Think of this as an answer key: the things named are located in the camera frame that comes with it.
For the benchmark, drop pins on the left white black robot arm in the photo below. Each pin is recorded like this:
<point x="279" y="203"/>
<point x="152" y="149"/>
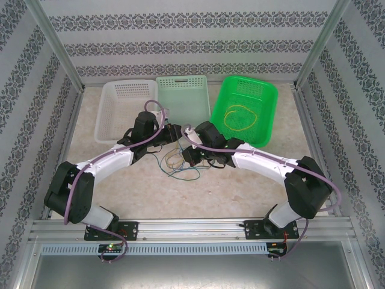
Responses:
<point x="105" y="158"/>

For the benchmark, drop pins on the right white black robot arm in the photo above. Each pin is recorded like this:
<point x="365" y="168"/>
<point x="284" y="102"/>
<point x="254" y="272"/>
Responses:
<point x="261" y="162"/>

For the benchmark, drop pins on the pale mint plastic basket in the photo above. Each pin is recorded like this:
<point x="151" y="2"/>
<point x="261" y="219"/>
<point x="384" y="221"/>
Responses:
<point x="183" y="99"/>

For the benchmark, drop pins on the white plastic basket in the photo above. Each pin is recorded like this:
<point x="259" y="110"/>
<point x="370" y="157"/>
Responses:
<point x="120" y="102"/>

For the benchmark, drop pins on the bright green plastic basket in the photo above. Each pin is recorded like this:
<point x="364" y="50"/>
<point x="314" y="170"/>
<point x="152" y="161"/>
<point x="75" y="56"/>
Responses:
<point x="243" y="90"/>

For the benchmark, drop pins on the small controller circuit board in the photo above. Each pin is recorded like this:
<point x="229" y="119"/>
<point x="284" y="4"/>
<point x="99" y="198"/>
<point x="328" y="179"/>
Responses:
<point x="111" y="248"/>
<point x="276" y="250"/>

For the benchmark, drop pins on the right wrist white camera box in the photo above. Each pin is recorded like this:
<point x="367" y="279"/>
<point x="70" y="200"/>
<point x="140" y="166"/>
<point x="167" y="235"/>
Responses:
<point x="193" y="138"/>

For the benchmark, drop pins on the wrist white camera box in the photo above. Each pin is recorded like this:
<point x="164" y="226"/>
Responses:
<point x="162" y="114"/>
<point x="193" y="138"/>

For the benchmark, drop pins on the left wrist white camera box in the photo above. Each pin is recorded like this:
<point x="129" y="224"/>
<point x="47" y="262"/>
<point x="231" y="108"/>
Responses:
<point x="162" y="114"/>

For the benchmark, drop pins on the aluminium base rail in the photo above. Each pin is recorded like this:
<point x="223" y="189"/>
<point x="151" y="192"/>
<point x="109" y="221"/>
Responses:
<point x="192" y="230"/>

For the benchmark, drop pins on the aluminium side rail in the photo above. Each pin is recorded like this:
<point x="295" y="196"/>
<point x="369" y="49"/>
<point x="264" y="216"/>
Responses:
<point x="309" y="129"/>
<point x="69" y="135"/>

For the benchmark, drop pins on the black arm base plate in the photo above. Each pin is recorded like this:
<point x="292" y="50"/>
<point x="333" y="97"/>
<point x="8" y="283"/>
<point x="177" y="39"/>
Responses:
<point x="251" y="230"/>
<point x="130" y="230"/>

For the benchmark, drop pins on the aluminium frame post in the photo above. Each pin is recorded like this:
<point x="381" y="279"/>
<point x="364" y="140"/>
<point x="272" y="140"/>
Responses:
<point x="58" y="45"/>
<point x="321" y="45"/>

